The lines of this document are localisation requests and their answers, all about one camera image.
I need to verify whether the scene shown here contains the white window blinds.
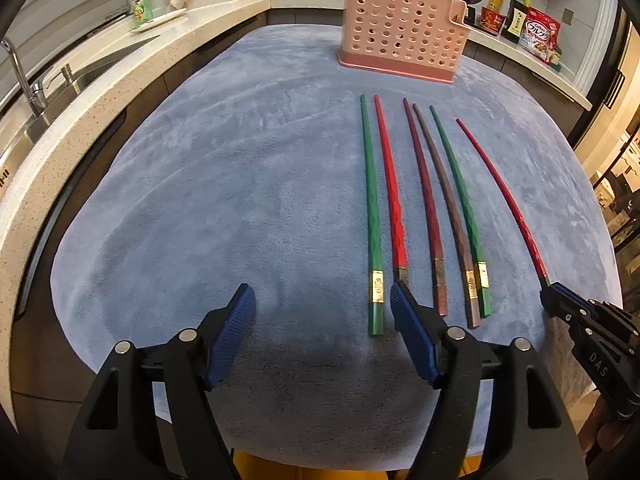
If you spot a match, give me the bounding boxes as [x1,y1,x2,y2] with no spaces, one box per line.
[6,0,128,77]

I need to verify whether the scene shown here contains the green chopstick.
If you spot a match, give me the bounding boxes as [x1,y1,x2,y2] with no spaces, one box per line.
[360,94,385,337]
[430,105,492,318]

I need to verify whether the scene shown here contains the red cereal bag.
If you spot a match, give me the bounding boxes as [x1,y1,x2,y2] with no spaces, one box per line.
[518,8,561,63]

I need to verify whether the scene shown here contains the brown chopstick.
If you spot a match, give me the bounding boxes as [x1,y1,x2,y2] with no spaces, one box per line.
[412,103,482,330]

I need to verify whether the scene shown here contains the bright red chopstick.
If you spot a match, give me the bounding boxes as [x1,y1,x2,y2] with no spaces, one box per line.
[456,118,550,288]
[373,94,409,285]

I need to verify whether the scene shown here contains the pink perforated utensil holder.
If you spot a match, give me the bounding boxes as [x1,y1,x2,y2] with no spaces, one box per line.
[337,0,471,84]

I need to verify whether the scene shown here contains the maroon chopstick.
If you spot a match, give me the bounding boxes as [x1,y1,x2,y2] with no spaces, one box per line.
[402,98,448,318]

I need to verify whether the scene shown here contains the stainless steel sink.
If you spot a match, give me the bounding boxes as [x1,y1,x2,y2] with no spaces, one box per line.
[0,37,155,194]

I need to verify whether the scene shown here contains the chrome kitchen faucet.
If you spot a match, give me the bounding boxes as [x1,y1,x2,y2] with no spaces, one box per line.
[1,37,50,116]

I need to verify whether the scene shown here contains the white oval plate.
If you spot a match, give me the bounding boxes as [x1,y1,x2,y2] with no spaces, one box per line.
[132,9,186,34]

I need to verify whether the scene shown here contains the green dish soap bottle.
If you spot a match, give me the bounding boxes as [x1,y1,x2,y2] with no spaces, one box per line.
[131,0,153,28]

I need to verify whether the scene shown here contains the grey-blue plush table cloth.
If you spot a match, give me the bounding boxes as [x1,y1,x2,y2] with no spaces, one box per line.
[51,25,620,470]

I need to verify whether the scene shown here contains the chrome soap dispenser pump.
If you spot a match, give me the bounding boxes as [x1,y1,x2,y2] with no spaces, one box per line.
[47,64,75,88]

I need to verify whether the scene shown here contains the dark soy sauce bottle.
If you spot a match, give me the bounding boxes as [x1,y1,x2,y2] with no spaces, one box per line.
[500,0,528,44]

